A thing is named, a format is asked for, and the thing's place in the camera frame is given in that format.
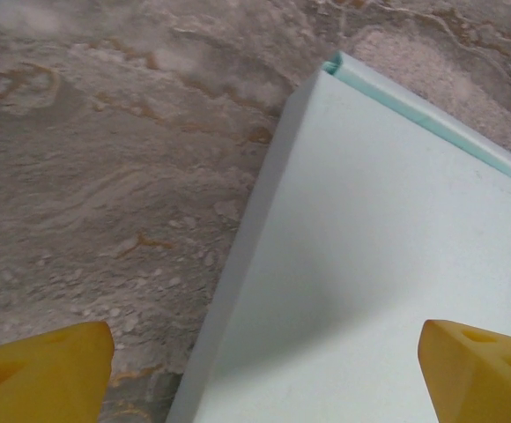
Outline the light blue paper box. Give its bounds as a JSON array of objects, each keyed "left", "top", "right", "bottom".
[{"left": 165, "top": 50, "right": 511, "bottom": 423}]

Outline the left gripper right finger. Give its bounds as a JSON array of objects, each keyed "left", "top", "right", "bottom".
[{"left": 417, "top": 319, "right": 511, "bottom": 423}]

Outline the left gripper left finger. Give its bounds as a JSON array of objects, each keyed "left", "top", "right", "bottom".
[{"left": 0, "top": 320, "right": 115, "bottom": 423}]

